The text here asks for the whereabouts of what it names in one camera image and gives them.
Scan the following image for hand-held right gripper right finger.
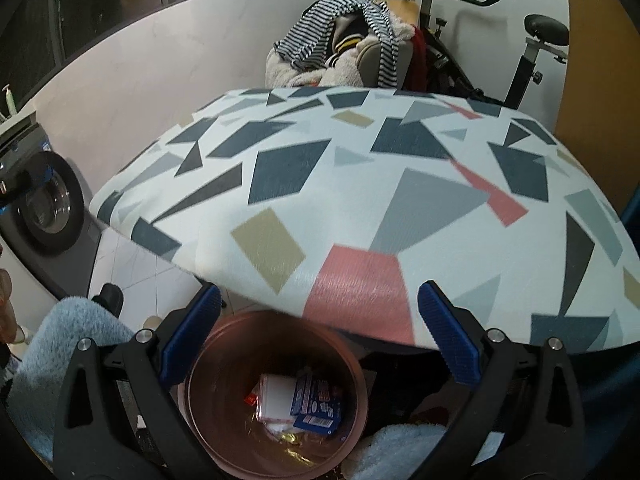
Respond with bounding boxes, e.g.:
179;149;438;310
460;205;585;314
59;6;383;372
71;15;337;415
417;280;588;480

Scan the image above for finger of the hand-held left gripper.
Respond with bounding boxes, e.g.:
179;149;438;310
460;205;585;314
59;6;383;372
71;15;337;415
0;157;57;206

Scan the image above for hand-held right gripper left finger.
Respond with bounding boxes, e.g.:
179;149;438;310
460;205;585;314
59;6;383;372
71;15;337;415
52;282;223;480

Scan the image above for pink trash bin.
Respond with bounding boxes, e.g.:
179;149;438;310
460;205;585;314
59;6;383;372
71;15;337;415
182;310;371;478

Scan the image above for red white box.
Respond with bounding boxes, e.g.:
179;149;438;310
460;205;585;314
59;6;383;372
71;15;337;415
245;372;301;423

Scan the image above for blue carton box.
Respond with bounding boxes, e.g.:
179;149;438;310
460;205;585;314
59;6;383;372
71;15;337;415
290;367;346;433

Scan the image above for gold foil bag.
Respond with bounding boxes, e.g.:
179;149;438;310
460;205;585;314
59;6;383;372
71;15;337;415
277;430;321;461

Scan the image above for person's left hand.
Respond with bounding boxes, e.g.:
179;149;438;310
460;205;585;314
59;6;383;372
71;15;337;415
0;245;16;346

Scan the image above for grey washing machine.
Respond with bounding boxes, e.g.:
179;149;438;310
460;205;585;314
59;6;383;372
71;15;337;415
0;110;108;301

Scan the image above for black caster wheel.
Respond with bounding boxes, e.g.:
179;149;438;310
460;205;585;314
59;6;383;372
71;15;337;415
96;282;126;318

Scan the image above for light blue fleece pants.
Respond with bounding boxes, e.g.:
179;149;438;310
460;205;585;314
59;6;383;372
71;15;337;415
7;296;503;480

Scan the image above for geometric patterned tablecloth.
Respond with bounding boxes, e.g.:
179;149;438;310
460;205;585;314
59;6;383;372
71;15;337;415
90;86;640;356

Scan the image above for dark glass window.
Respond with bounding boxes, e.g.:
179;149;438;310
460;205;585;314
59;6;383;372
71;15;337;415
0;0;541;106

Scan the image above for wooden door panel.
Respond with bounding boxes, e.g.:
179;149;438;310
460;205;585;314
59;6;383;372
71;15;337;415
537;0;640;211

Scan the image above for red garment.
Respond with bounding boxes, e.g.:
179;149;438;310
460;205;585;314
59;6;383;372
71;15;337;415
412;27;431;92

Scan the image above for white fleece coat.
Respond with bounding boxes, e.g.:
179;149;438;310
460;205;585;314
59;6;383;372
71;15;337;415
265;15;418;88

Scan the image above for black exercise bike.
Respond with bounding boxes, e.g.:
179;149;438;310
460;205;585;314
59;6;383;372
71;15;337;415
385;0;571;108

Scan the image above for black white striped shirt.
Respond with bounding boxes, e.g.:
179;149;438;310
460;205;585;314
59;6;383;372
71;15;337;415
274;0;401;90

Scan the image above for dark jacket with yellow stripes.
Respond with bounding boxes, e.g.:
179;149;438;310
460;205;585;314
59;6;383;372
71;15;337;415
330;10;373;53

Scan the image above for wooden chair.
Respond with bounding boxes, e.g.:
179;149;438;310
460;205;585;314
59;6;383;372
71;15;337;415
265;0;426;92

